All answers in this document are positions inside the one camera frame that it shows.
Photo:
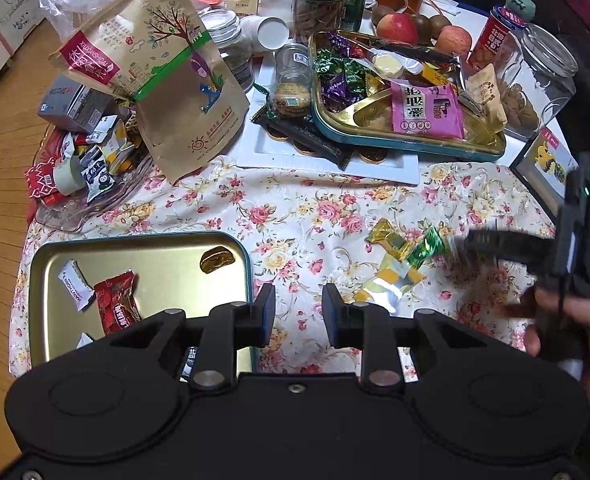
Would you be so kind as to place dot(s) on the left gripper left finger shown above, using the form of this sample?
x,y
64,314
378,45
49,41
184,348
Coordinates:
x,y
227,329

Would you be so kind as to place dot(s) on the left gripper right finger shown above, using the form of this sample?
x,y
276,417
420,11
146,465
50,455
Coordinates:
x,y
372,330

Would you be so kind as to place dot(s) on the yellow white snack packet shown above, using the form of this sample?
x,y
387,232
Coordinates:
x,y
390,283

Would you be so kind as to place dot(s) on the gold chocolate coin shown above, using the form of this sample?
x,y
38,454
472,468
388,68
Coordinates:
x,y
216,258

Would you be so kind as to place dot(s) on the red candy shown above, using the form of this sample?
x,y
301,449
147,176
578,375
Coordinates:
x,y
115,302

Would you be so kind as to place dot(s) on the white candy sachet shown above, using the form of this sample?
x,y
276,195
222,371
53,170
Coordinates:
x,y
75,283

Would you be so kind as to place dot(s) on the glass dish of snacks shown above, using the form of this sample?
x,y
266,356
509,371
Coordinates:
x,y
128,161

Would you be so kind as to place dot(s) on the empty teal tin tray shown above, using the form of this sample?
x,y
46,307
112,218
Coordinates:
x,y
167,277

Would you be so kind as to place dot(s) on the floral tablecloth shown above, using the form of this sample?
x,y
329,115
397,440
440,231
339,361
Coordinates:
x,y
303,229

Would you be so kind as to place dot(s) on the yellow picture card box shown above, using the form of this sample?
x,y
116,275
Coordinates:
x,y
542,166

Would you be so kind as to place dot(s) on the gold foil candy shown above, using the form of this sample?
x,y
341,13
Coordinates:
x,y
385,235

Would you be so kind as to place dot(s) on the green foil candy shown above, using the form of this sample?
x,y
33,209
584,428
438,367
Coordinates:
x,y
431,244

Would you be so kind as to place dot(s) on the clear plastic cookie jar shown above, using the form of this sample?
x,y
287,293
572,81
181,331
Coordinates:
x,y
535,79

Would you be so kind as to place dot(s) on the white flat box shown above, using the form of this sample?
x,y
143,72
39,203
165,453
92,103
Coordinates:
x,y
272,142

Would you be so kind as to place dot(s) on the pink snack packet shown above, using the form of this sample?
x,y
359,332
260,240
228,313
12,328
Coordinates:
x,y
426,111

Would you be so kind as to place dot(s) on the black white snack packet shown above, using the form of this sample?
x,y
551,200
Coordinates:
x,y
95,171

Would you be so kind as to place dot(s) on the tape roll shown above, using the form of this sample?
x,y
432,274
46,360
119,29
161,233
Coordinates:
x,y
67,176

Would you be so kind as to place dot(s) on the teal gold snack tray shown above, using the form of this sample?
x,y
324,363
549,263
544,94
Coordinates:
x,y
367,91

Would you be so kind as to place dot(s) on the red apple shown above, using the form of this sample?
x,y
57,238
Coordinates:
x,y
397,27
454,40

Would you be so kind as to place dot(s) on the red tube snack can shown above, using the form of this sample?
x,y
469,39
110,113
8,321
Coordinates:
x,y
496,42

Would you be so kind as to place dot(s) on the small clear cracker jar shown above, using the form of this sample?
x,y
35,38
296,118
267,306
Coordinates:
x,y
290,94

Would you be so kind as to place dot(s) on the grey cardboard box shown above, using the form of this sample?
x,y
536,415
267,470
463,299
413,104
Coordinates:
x,y
72,106

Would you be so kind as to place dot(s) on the brown kraft snack bag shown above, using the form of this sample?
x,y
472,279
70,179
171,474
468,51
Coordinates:
x,y
158,55

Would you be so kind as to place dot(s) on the white cup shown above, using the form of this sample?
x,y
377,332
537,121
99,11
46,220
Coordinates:
x,y
267,33

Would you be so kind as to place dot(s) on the walnut jar with lid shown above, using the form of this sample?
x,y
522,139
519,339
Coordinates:
x,y
311,16

